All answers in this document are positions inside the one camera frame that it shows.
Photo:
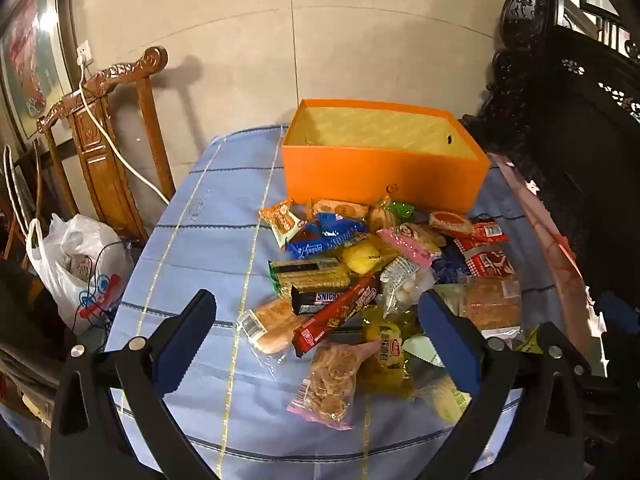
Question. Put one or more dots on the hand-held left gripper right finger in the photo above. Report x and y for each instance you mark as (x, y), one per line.
(450, 342)

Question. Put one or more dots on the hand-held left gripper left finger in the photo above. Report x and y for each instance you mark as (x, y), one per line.
(182, 342)

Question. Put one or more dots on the dark blue patterned packet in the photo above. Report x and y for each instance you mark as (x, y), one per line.
(450, 267)

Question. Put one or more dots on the clear-wrapped round bread packet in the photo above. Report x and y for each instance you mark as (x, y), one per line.
(275, 322)

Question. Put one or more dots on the orange cardboard box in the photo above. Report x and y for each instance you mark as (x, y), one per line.
(380, 175)

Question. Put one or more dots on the pale cookie packet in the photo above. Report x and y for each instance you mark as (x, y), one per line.
(445, 400)

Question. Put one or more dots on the brown cake packet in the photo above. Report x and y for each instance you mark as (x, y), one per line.
(495, 305)

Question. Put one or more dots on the yellow lemon snack packet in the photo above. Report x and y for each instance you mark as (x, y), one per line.
(385, 355)

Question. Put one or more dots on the clear packet of white balls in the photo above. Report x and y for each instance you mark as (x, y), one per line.
(405, 285)

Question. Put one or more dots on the yellow and black packet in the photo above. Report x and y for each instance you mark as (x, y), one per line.
(530, 341)

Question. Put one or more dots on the red checkered snack packet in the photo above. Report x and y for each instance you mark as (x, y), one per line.
(487, 260)

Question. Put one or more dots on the blue striped tablecloth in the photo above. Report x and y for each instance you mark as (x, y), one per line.
(200, 240)

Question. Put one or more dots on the pink snack packet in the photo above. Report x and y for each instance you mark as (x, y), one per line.
(412, 242)

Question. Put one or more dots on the long red biscuit packet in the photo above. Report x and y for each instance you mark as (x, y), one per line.
(340, 312)

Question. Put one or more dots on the small red snack packet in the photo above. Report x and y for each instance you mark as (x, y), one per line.
(490, 230)

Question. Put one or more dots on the round red pie packet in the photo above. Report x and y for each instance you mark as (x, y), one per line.
(450, 222)

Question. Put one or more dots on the white plastic bag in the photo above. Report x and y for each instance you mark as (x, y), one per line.
(75, 260)

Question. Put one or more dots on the dark chocolate bar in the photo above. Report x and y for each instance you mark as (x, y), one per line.
(320, 299)

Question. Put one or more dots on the clear green cookie packet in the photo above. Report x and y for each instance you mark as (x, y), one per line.
(387, 215)

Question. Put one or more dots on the green-edged cracker packet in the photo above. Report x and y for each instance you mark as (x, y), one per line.
(310, 275)

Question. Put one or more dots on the orange snack packet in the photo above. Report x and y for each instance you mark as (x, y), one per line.
(282, 220)

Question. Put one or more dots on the blue snack packet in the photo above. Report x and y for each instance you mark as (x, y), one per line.
(312, 247)
(342, 225)

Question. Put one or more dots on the orange-wrapped cake packet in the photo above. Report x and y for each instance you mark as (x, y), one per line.
(340, 208)

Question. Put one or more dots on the carved wooden chair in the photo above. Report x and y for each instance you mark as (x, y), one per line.
(107, 175)

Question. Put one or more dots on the dark carved wooden cabinet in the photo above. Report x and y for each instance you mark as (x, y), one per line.
(575, 135)

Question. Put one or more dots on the white wall socket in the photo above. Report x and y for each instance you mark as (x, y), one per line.
(84, 55)

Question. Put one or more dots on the framed wall picture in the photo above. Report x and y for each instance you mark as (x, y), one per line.
(30, 70)

